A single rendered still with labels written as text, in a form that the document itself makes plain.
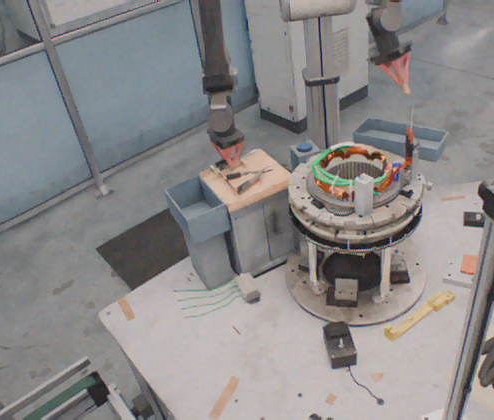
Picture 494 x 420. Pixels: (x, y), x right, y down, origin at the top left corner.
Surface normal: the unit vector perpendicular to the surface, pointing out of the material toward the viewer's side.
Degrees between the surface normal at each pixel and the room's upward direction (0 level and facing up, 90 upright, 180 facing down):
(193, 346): 0
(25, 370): 0
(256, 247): 90
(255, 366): 0
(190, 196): 90
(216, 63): 117
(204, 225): 90
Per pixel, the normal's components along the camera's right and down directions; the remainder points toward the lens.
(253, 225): 0.47, 0.48
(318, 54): 0.03, 0.61
